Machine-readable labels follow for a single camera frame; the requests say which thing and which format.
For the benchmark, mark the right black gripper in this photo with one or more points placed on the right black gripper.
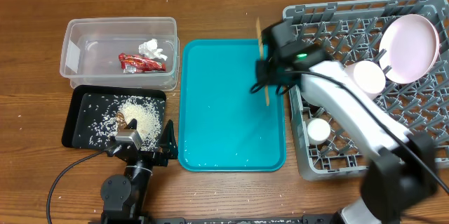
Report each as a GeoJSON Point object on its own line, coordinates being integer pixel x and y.
{"type": "Point", "coordinates": [260, 67]}

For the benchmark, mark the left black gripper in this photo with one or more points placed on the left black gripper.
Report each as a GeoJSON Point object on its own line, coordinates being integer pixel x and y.
{"type": "Point", "coordinates": [168, 149]}

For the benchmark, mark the wooden chopstick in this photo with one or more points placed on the wooden chopstick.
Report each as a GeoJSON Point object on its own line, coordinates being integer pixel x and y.
{"type": "Point", "coordinates": [261, 50]}

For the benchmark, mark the red snack wrapper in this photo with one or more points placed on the red snack wrapper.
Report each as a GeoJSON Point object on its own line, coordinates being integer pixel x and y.
{"type": "Point", "coordinates": [131, 64]}

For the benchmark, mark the white cup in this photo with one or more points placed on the white cup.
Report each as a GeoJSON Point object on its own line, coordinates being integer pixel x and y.
{"type": "Point", "coordinates": [318, 131]}

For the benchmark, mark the white tissue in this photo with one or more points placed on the white tissue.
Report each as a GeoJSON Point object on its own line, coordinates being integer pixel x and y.
{"type": "Point", "coordinates": [150, 49]}

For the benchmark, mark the pink small bowl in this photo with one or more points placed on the pink small bowl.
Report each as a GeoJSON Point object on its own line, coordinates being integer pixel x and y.
{"type": "Point", "coordinates": [368, 77]}

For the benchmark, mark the pink plate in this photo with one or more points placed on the pink plate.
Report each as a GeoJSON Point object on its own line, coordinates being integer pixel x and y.
{"type": "Point", "coordinates": [411, 45]}

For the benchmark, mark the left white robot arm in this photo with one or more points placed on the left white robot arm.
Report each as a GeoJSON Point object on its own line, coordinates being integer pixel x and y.
{"type": "Point", "coordinates": [124, 195]}

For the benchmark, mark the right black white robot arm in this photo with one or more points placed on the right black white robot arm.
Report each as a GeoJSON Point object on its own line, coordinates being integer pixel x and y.
{"type": "Point", "coordinates": [402, 171]}

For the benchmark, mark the grey dishwasher rack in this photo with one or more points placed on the grey dishwasher rack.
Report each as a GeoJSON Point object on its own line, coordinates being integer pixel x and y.
{"type": "Point", "coordinates": [352, 31]}

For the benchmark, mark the spilled rice pile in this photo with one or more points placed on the spilled rice pile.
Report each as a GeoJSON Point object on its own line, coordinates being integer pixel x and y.
{"type": "Point", "coordinates": [96, 122]}

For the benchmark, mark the brown food scrap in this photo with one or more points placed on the brown food scrap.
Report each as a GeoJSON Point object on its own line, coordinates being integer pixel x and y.
{"type": "Point", "coordinates": [120, 120]}

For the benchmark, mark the black plastic tray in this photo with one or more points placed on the black plastic tray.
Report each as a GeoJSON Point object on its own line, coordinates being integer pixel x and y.
{"type": "Point", "coordinates": [80, 91]}

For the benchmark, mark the teal plastic serving tray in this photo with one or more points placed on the teal plastic serving tray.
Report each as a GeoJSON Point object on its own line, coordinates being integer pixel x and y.
{"type": "Point", "coordinates": [222, 126]}

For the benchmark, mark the clear plastic bin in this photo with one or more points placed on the clear plastic bin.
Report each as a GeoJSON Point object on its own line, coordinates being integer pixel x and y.
{"type": "Point", "coordinates": [91, 48]}

